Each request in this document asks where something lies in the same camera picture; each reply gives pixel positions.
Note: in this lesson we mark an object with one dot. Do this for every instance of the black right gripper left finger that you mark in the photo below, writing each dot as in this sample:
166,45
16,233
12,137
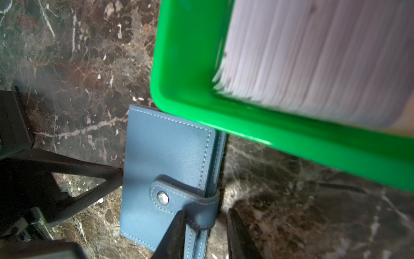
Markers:
173,242

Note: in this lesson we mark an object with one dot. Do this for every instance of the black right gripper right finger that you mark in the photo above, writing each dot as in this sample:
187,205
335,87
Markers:
240,243

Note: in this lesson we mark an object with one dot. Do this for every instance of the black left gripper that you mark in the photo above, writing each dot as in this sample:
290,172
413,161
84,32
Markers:
29,191

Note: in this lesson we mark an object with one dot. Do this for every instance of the blue leather card holder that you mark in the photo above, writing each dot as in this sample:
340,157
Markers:
171,164

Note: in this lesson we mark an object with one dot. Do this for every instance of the green plastic card tray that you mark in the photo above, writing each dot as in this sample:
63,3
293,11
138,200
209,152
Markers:
187,47

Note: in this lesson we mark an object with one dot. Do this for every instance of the stack of credit cards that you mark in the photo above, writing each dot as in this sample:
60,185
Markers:
346,62

